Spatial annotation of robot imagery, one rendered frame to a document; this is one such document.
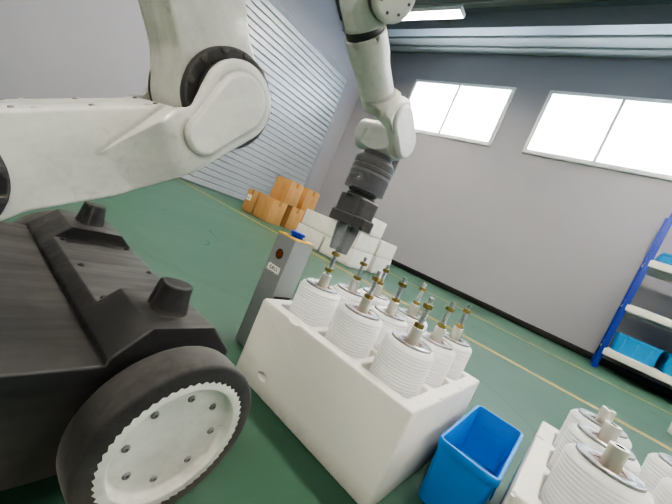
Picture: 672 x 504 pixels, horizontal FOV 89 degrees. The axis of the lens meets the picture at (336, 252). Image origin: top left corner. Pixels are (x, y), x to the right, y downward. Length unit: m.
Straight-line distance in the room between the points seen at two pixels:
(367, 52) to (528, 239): 5.34
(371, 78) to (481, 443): 0.85
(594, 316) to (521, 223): 1.56
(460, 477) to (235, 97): 0.70
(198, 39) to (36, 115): 0.22
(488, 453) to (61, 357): 0.87
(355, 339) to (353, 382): 0.08
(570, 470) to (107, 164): 0.70
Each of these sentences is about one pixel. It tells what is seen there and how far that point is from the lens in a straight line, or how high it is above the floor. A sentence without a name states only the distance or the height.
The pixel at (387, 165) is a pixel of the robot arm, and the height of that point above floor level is 0.54.
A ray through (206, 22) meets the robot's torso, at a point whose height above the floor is 0.58.
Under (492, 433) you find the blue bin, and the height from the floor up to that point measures 0.08.
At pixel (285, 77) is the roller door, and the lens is 6.67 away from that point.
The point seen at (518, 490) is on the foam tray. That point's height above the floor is 0.18.
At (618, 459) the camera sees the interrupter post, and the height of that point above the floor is 0.27.
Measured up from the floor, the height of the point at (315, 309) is 0.21.
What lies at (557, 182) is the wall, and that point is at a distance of 6.05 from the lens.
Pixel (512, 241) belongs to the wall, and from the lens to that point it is 5.88.
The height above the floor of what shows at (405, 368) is 0.22.
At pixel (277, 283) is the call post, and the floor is 0.19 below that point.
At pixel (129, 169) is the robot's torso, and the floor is 0.35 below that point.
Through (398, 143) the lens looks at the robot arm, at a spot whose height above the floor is 0.58.
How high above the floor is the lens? 0.41
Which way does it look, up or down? 5 degrees down
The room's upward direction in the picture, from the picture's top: 23 degrees clockwise
